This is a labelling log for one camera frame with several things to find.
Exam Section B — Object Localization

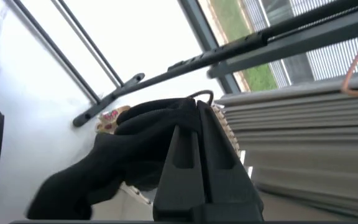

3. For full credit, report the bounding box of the beige curtain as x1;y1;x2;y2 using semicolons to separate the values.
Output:
214;71;358;218

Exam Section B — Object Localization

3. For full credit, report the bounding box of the black clothes rack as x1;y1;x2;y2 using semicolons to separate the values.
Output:
11;0;358;128

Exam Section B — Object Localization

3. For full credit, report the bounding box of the cream printed garment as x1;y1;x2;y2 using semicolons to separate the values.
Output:
95;105;132;135

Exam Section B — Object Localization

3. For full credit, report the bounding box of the black garment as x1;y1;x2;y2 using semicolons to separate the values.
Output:
25;96;203;221

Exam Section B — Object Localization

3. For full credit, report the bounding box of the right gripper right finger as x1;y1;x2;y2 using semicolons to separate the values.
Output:
196;99;264;222

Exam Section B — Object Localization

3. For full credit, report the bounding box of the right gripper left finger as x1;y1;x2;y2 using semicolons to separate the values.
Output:
152;124;206;221

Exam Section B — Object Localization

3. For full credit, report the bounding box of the window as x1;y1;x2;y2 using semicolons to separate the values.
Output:
178;0;358;94

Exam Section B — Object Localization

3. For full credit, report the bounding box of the white laundry basket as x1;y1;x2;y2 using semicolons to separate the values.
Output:
119;89;251;206

